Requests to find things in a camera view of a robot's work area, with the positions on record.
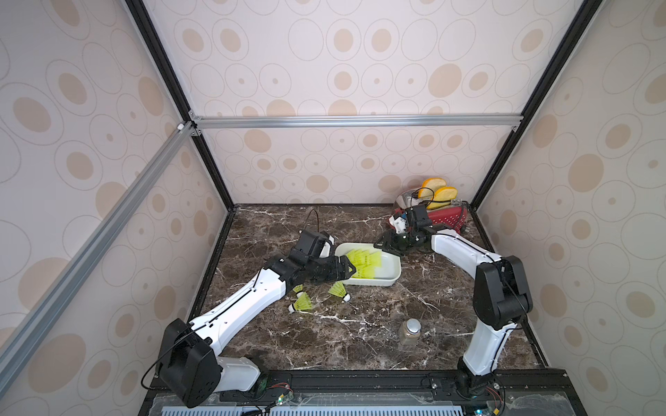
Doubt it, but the yellow shuttlecock six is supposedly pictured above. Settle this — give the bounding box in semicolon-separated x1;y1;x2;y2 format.
328;282;351;303

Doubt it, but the yellow shuttlecock two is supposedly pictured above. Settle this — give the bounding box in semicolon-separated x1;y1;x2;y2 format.
346;249;382;267

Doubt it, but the yellow shuttlecock nine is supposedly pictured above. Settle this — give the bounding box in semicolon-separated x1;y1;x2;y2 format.
292;284;305;297

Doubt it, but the yellow shuttlecock three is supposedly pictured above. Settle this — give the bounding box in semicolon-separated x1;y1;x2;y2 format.
288;291;313;313

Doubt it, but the yellow shuttlecock seven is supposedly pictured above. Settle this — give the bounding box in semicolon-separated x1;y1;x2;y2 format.
352;265;381;279

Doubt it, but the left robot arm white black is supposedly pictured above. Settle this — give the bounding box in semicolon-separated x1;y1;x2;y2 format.
150;231;357;408

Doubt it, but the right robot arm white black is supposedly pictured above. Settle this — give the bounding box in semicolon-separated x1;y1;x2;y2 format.
374;205;533;399

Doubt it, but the white plastic storage box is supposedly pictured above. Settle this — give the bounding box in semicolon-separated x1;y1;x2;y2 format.
335;243;402;287

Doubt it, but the red toaster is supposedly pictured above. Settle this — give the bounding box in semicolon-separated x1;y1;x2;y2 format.
390;189;468;233

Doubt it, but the yellow bread slice rear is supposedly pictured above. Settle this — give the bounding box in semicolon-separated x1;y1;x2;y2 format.
418;178;447;199

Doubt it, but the yellow bread slice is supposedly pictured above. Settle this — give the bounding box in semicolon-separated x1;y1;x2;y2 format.
418;178;447;199
426;187;458;210

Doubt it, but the yellow bread slice front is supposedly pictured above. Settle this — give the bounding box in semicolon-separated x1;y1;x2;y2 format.
426;187;458;210

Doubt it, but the glass spice jar silver lid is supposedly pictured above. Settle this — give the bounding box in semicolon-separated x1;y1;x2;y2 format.
398;318;421;347

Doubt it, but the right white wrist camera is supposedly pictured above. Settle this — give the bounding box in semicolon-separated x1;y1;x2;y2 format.
388;214;409;235

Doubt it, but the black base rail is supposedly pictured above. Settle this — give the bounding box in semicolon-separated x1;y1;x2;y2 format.
140;369;586;415

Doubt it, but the aluminium frame bar rear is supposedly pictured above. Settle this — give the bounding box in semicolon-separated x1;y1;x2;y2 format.
194;114;523;129

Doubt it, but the aluminium frame bar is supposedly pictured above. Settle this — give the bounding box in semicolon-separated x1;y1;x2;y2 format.
1;121;194;395
194;114;523;129

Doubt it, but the aluminium frame bar left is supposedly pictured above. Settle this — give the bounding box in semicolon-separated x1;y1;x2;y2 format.
1;121;194;395

